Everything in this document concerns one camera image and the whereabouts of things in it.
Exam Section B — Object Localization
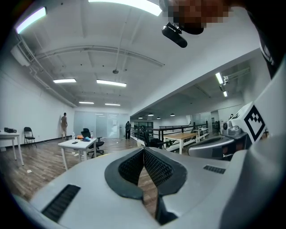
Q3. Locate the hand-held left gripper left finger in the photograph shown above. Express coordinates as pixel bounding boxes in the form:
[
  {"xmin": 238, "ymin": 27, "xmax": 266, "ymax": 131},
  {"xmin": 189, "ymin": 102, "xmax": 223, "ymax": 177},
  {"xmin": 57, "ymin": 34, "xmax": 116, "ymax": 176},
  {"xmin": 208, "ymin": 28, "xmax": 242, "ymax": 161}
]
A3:
[{"xmin": 29, "ymin": 147, "xmax": 160, "ymax": 229}]

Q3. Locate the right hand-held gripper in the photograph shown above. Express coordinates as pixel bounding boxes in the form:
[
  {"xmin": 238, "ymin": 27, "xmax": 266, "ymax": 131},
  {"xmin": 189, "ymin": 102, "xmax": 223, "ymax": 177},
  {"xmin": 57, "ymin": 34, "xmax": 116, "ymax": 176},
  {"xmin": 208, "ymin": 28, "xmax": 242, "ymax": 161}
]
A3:
[{"xmin": 187, "ymin": 102, "xmax": 269, "ymax": 161}]

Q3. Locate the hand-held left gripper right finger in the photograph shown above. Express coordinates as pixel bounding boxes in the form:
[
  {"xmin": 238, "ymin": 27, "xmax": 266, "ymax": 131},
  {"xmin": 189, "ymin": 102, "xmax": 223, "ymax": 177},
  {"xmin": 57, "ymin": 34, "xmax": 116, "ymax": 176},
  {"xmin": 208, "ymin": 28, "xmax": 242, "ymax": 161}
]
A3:
[{"xmin": 143, "ymin": 147, "xmax": 242, "ymax": 229}]

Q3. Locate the wooden table with white legs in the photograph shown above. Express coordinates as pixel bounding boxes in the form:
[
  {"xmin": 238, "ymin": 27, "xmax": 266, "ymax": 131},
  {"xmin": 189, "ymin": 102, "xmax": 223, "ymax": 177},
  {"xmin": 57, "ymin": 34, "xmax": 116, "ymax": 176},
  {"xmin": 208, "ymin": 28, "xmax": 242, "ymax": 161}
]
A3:
[{"xmin": 163, "ymin": 132, "xmax": 199, "ymax": 155}]

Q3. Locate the black metal railing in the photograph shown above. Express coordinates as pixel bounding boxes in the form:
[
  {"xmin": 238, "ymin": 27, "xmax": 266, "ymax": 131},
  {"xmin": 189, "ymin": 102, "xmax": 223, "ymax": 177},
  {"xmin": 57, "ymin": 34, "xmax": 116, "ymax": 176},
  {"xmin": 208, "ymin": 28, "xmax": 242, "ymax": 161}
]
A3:
[{"xmin": 130, "ymin": 123, "xmax": 210, "ymax": 146}]

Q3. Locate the black office chair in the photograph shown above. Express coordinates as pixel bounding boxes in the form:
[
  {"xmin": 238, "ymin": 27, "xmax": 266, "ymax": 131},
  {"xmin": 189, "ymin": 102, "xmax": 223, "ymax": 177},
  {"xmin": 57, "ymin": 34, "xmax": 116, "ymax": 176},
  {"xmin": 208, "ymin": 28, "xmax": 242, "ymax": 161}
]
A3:
[
  {"xmin": 80, "ymin": 128, "xmax": 105, "ymax": 159},
  {"xmin": 140, "ymin": 125, "xmax": 167, "ymax": 149}
]

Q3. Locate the black folding chair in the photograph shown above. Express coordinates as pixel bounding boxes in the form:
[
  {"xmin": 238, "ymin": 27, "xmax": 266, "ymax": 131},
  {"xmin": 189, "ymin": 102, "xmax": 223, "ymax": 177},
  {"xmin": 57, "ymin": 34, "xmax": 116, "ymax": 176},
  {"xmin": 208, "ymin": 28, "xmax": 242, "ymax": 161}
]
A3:
[{"xmin": 23, "ymin": 126, "xmax": 38, "ymax": 149}]

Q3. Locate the person's black shirt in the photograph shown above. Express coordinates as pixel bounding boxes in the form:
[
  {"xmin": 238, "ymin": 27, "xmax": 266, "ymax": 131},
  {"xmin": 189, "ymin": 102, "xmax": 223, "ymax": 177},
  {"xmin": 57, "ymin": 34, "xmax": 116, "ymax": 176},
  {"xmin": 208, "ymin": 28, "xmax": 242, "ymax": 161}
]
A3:
[{"xmin": 232, "ymin": 0, "xmax": 286, "ymax": 79}]

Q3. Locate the person's head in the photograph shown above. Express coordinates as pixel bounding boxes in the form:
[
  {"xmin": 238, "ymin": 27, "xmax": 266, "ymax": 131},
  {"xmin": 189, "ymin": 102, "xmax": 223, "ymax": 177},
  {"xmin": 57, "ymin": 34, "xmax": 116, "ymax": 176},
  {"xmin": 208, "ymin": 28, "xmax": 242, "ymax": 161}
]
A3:
[{"xmin": 158, "ymin": 0, "xmax": 233, "ymax": 35}]

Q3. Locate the white air conditioner unit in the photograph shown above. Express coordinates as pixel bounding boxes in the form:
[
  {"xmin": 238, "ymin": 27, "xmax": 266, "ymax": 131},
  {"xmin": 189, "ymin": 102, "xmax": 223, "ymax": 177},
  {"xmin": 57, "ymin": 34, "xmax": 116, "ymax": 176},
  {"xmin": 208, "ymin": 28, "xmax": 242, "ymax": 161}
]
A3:
[{"xmin": 10, "ymin": 41, "xmax": 34, "ymax": 67}]

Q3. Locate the black head-mounted camera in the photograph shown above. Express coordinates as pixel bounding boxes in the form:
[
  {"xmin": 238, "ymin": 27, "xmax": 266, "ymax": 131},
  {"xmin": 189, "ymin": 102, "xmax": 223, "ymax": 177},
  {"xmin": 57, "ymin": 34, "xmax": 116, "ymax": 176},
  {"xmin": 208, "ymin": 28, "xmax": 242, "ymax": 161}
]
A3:
[{"xmin": 161, "ymin": 21, "xmax": 188, "ymax": 49}]

